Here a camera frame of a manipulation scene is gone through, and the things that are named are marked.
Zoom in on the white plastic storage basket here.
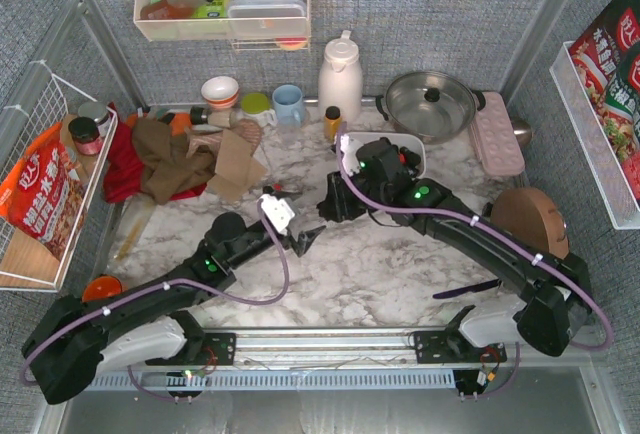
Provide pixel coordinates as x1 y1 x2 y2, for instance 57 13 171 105
346 131 426 177

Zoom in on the brown cardboard piece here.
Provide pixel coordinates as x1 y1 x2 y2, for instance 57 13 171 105
206 130 267 203

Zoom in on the brown cloth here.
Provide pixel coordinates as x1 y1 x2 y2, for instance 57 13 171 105
132 118 216 205

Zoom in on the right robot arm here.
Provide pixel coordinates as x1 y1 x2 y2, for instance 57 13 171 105
317 134 592 357

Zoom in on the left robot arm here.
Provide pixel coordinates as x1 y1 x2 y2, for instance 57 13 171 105
20 212 323 405

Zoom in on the orange juice bottle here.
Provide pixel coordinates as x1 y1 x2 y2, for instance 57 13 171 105
324 106 342 143

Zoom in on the steel pot with lid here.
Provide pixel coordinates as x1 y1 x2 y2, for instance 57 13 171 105
375 71 487 144

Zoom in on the white thermos jug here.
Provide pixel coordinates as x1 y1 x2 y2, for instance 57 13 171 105
318 30 363 123

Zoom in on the clear glass cup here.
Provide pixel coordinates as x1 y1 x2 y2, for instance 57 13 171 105
277 125 301 148

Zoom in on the striped pink towel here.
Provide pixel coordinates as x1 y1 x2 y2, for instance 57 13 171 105
185 120 262 158

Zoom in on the pink egg tray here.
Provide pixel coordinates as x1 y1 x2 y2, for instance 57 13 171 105
469 91 525 177

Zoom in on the blue mug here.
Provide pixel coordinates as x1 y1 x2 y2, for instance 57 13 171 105
272 84 307 127

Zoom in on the red cloth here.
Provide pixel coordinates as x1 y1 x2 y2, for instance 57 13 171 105
103 110 207 204

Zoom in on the black bottle cap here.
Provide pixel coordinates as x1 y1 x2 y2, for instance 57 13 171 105
189 106 209 125

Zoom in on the orange plate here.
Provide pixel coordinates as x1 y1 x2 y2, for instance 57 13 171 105
169 112 192 136

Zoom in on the orange mug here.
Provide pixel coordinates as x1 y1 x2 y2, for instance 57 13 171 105
82 275 124 302

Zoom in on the green lid cup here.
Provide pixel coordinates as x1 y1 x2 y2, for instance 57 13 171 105
240 92 277 128

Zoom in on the steel ladle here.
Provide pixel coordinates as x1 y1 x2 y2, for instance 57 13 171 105
511 118 533 149

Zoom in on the round wooden cutting board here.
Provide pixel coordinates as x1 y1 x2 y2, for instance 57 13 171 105
490 187 569 259

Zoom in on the orange striped bowl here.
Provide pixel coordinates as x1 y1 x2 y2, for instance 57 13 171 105
201 76 239 109

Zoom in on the purple knife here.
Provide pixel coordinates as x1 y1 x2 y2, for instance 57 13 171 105
433 280 501 300

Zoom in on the red lid jar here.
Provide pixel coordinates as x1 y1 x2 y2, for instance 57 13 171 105
68 117 103 156

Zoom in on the silver lid jar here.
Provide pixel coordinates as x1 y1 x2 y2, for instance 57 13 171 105
77 101 111 137

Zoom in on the orange snack bag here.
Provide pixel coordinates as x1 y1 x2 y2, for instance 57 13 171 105
1 123 85 260

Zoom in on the clear plastic food container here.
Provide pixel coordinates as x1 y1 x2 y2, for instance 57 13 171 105
226 0 307 39

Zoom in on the red seasoning packet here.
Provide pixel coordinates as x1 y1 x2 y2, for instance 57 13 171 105
569 0 639 199

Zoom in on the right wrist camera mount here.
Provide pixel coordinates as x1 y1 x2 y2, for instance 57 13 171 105
340 134 363 176

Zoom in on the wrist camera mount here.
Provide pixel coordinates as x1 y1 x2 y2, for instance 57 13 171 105
340 134 363 176
259 194 296 235

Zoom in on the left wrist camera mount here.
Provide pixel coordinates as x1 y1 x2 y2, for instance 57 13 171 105
259 194 296 235

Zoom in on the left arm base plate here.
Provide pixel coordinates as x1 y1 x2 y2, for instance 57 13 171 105
145 332 237 367

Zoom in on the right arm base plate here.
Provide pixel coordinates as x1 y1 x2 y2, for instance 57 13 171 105
409 330 507 364

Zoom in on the white wire side basket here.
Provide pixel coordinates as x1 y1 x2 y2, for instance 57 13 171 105
1 60 118 292

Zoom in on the white right wall basket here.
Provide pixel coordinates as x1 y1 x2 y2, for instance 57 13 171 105
549 41 639 230

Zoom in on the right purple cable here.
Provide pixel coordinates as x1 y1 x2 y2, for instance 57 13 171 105
334 123 614 400

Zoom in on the cream wall basket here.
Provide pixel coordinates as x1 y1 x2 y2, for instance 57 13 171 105
133 0 311 49

